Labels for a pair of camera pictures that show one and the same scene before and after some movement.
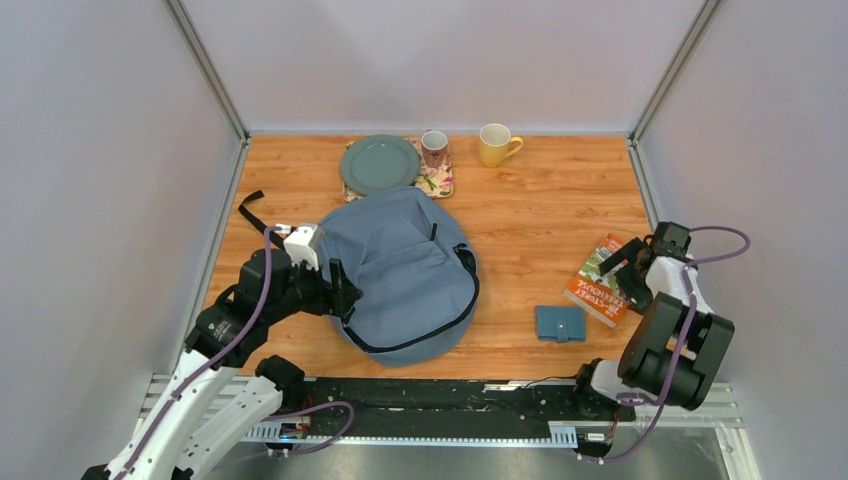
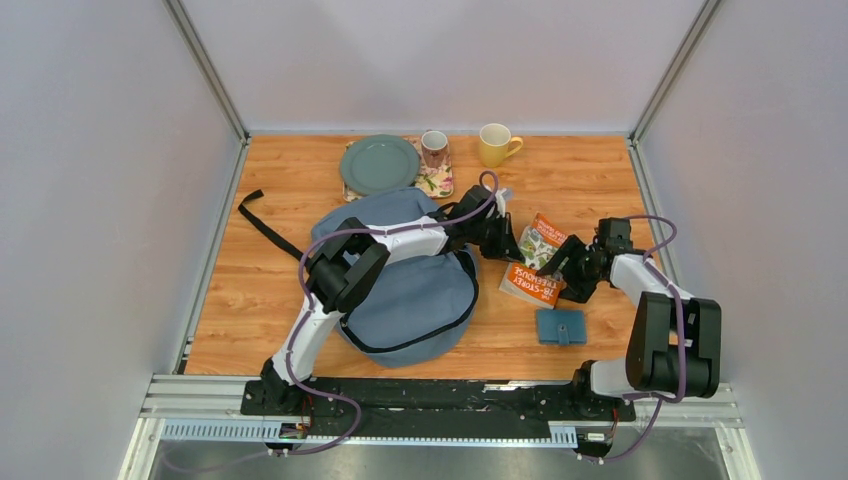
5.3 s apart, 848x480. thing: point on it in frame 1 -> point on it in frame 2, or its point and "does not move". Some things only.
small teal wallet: x=560 y=323 does not move
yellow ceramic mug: x=494 y=141 does not move
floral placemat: x=436 y=182 does not move
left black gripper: x=341 y=296 -> x=508 y=247
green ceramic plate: x=374 y=163 does not move
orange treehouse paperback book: x=597 y=292 -> x=536 y=243
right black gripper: x=639 y=298 -> x=570 y=247
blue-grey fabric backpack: x=416 y=275 does not move
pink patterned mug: x=435 y=145 does not move
